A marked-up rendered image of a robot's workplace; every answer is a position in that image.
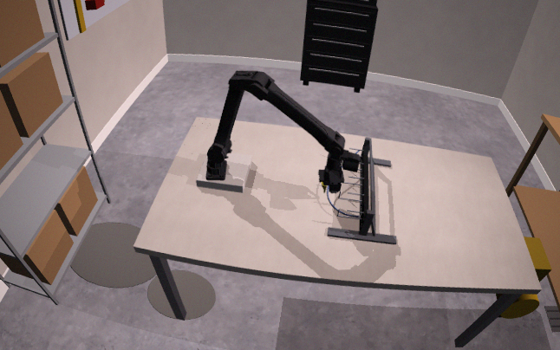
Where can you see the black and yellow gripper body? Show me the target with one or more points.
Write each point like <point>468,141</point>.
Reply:
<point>321,178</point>

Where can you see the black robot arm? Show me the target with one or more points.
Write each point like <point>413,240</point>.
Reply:
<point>256,82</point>

